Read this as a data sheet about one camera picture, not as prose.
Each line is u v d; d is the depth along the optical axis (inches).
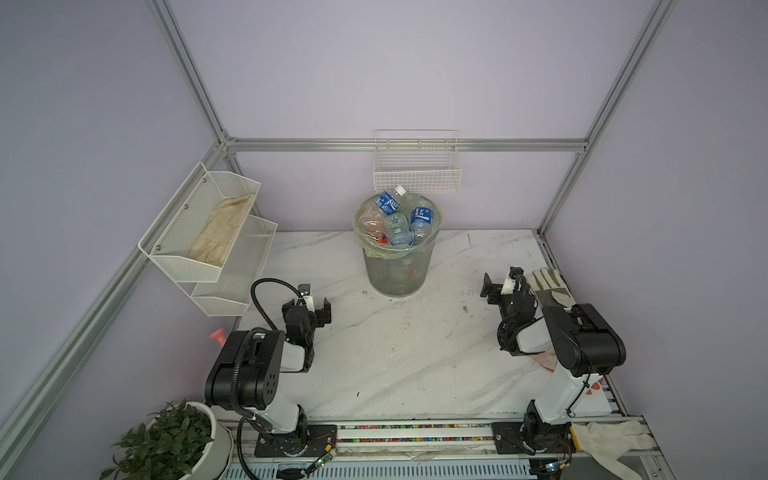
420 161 37.5
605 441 28.9
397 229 33.0
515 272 31.6
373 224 33.5
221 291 28.9
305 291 32.1
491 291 34.0
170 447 22.7
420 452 28.8
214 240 30.3
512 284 32.1
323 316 34.4
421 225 34.0
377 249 31.4
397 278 36.7
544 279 41.3
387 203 33.0
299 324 28.1
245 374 17.4
